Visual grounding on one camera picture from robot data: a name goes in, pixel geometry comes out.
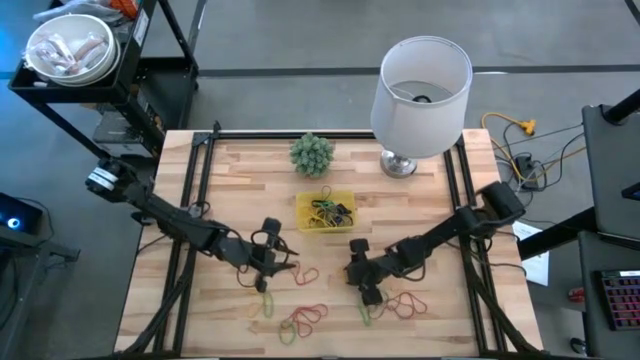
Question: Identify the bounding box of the purple rubber band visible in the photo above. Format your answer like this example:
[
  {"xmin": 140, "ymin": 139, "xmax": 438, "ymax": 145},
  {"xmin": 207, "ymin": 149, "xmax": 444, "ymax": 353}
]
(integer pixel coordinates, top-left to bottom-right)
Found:
[{"xmin": 372, "ymin": 295, "xmax": 391, "ymax": 321}]

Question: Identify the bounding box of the orange packet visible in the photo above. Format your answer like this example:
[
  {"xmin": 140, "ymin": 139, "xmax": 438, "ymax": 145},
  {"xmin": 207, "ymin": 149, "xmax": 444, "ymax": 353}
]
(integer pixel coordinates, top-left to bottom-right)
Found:
[{"xmin": 108, "ymin": 0, "xmax": 140, "ymax": 16}]

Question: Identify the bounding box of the white bowl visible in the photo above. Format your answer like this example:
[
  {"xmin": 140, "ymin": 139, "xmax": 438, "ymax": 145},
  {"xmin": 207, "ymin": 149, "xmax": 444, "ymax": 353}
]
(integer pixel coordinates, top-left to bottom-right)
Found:
[
  {"xmin": 29, "ymin": 29, "xmax": 122, "ymax": 89},
  {"xmin": 24, "ymin": 13, "xmax": 117, "ymax": 84}
]

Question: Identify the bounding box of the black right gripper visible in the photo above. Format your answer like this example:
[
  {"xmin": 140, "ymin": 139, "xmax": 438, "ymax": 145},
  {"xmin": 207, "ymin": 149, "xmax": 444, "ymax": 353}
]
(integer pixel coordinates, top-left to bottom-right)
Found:
[{"xmin": 344, "ymin": 238, "xmax": 401, "ymax": 307}]

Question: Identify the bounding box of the yellow rubber band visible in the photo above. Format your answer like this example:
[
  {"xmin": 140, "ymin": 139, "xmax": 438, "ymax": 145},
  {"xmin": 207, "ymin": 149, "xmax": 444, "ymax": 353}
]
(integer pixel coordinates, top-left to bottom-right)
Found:
[
  {"xmin": 306, "ymin": 208, "xmax": 342, "ymax": 229},
  {"xmin": 245, "ymin": 299, "xmax": 266, "ymax": 321}
]

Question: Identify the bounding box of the green artificial succulent ball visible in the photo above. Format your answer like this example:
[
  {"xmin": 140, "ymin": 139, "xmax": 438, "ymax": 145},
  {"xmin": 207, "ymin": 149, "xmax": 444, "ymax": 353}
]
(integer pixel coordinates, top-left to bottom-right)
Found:
[{"xmin": 288, "ymin": 131, "xmax": 336, "ymax": 178}]

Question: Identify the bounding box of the yellow extension cable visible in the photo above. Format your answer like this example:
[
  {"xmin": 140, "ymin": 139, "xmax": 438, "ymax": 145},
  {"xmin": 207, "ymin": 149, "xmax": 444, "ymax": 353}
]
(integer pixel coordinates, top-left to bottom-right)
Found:
[{"xmin": 480, "ymin": 112, "xmax": 537, "ymax": 182}]

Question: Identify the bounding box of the large thin black rubber band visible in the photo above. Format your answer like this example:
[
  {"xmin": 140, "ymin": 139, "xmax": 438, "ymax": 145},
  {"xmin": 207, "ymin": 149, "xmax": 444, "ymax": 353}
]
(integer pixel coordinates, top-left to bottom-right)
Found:
[{"xmin": 307, "ymin": 184, "xmax": 355, "ymax": 230}]

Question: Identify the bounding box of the white shade table lamp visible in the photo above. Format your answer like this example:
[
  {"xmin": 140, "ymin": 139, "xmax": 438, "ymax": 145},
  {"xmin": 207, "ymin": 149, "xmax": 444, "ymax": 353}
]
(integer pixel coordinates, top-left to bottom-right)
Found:
[{"xmin": 369, "ymin": 35, "xmax": 474, "ymax": 180}]

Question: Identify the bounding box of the black aluminium extrusion frame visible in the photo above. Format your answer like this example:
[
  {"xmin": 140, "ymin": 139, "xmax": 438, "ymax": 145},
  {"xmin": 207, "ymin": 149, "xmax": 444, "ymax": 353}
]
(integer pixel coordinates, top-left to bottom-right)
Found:
[{"xmin": 115, "ymin": 121, "xmax": 545, "ymax": 359}]

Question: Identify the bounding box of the keyboard with coloured keys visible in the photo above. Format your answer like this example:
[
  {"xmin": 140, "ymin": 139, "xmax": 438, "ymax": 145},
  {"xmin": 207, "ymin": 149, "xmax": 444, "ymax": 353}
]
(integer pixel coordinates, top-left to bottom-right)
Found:
[{"xmin": 599, "ymin": 269, "xmax": 640, "ymax": 331}]

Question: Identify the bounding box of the black keyboard desk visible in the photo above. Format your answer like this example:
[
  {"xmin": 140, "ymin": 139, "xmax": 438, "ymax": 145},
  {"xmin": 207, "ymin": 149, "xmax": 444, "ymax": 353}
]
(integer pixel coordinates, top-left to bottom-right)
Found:
[{"xmin": 577, "ymin": 229, "xmax": 640, "ymax": 360}]

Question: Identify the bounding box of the plastic wrapped snack pack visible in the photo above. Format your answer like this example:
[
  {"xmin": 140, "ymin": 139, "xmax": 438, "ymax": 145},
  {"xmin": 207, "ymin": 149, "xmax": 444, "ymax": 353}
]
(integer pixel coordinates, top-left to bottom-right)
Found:
[
  {"xmin": 27, "ymin": 33, "xmax": 76, "ymax": 76},
  {"xmin": 69, "ymin": 32, "xmax": 109, "ymax": 69}
]

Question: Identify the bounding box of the yellow plastic bin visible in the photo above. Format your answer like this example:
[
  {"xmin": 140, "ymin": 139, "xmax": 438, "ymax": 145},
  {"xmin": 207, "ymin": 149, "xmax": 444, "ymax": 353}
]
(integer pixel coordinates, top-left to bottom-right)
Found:
[{"xmin": 295, "ymin": 191, "xmax": 358, "ymax": 234}]

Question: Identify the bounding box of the black utility cart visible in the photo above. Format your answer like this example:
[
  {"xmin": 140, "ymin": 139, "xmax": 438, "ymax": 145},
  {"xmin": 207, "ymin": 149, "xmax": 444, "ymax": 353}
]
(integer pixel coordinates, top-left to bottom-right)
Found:
[{"xmin": 7, "ymin": 0, "xmax": 209, "ymax": 169}]

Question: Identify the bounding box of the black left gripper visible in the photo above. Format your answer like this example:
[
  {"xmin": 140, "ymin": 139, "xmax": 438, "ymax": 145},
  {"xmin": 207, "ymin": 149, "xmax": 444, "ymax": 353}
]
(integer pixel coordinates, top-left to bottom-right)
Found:
[{"xmin": 227, "ymin": 217, "xmax": 300, "ymax": 294}]

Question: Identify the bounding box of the black equipment box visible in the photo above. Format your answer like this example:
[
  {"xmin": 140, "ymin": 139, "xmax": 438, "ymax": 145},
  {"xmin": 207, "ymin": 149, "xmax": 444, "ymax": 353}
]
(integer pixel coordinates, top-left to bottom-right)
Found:
[{"xmin": 92, "ymin": 110, "xmax": 151, "ymax": 147}]

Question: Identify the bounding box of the black pole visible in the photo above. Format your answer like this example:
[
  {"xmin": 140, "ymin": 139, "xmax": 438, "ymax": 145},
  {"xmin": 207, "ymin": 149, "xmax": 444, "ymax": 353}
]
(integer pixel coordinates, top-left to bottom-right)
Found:
[{"xmin": 602, "ymin": 87, "xmax": 640, "ymax": 126}]

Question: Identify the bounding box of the black metal bar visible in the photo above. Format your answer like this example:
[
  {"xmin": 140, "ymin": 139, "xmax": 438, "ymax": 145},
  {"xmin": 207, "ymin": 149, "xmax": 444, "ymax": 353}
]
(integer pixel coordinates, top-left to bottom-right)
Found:
[{"xmin": 517, "ymin": 207, "xmax": 601, "ymax": 261}]

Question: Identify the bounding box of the white paper sheet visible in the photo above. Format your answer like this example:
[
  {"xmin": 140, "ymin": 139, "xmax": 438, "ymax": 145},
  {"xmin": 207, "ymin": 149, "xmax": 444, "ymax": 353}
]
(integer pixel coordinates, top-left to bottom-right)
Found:
[{"xmin": 512, "ymin": 222, "xmax": 550, "ymax": 287}]

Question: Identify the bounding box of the black power adapter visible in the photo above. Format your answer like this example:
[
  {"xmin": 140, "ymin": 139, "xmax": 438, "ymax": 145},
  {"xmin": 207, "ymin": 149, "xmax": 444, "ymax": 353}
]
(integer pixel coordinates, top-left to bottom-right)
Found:
[{"xmin": 514, "ymin": 154, "xmax": 539, "ymax": 187}]

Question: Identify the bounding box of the clear plastic bag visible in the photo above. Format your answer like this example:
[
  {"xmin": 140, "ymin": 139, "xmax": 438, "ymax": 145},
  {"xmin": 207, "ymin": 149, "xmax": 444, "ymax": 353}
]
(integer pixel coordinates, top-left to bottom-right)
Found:
[{"xmin": 32, "ymin": 0, "xmax": 124, "ymax": 24}]

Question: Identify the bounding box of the black computer with blue light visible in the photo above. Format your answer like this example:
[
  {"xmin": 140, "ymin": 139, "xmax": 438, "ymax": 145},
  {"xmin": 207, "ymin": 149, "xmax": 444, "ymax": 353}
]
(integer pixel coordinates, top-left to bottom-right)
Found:
[{"xmin": 0, "ymin": 192, "xmax": 44, "ymax": 236}]

